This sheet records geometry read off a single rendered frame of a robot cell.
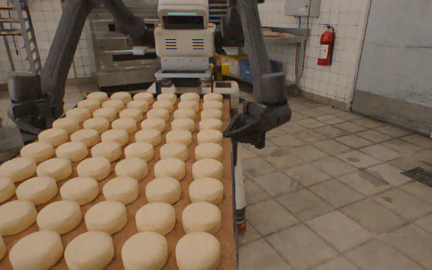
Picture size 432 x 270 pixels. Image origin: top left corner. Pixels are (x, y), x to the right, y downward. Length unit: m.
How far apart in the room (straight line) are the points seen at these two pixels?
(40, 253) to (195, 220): 0.17
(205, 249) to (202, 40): 1.18
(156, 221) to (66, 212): 0.12
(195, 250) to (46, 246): 0.17
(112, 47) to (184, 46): 3.71
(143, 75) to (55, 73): 4.37
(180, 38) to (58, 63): 0.66
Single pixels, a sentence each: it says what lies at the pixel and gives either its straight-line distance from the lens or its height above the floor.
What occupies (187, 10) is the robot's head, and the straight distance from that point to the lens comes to 1.39.
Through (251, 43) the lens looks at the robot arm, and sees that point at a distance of 0.88.
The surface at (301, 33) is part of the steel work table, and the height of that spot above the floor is 0.92.
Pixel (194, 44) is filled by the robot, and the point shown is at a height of 1.08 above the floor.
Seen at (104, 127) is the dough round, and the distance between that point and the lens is 0.69.
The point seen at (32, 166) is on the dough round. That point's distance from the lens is 0.59.
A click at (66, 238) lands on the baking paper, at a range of 0.44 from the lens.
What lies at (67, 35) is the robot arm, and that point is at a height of 1.16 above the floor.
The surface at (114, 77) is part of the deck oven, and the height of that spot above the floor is 0.25.
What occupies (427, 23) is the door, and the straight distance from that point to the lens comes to 3.86.
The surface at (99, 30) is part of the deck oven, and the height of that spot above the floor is 0.95.
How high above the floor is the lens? 1.23
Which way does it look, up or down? 22 degrees down
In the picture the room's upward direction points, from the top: straight up
